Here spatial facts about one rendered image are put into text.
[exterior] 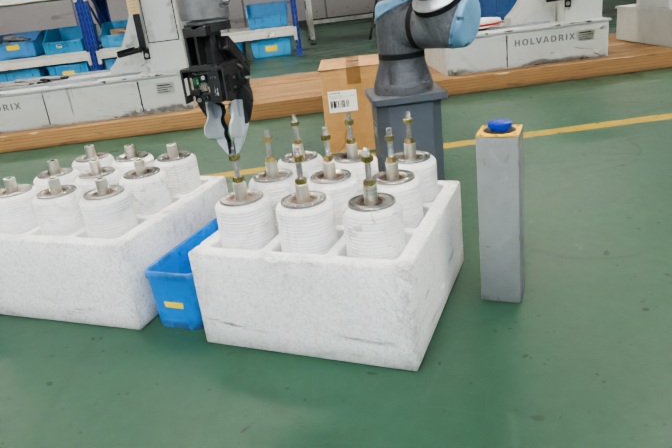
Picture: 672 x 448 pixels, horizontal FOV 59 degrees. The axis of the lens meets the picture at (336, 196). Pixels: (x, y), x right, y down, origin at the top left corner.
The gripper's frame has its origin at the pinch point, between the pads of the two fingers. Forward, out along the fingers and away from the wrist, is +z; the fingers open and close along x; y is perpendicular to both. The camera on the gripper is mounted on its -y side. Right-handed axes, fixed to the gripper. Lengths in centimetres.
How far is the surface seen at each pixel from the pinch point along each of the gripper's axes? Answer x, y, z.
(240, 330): -1.2, 8.1, 31.0
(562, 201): 60, -57, 34
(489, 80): 47, -208, 29
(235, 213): 0.5, 5.3, 10.4
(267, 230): 4.4, 2.2, 14.8
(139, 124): -115, -161, 29
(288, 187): 5.7, -8.1, 10.8
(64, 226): -39.4, -3.0, 15.3
